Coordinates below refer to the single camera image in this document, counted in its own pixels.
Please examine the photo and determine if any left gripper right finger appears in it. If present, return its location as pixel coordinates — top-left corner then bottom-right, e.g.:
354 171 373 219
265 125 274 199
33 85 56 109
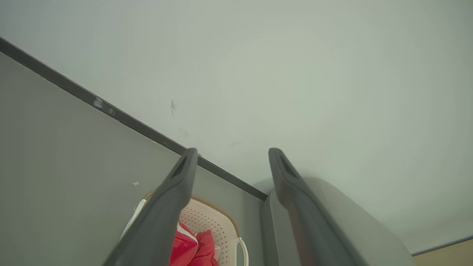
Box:
269 148 367 266

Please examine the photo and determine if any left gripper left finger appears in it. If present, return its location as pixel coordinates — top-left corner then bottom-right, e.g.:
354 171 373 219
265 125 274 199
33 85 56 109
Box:
103 148 198 266

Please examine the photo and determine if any red garment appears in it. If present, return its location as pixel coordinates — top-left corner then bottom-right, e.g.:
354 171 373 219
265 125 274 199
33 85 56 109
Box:
169 221 220 266

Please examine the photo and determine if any grey fabric sofa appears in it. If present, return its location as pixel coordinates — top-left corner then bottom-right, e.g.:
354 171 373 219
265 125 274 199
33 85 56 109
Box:
260 177 418 266

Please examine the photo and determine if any cream perforated laundry basket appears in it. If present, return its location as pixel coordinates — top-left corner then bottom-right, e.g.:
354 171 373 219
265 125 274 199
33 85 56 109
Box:
120 190 249 266

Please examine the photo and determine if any dark wall baseboard strip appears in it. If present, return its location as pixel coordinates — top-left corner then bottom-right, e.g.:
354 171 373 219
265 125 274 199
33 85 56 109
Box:
0 37 268 202
411 235 473 256

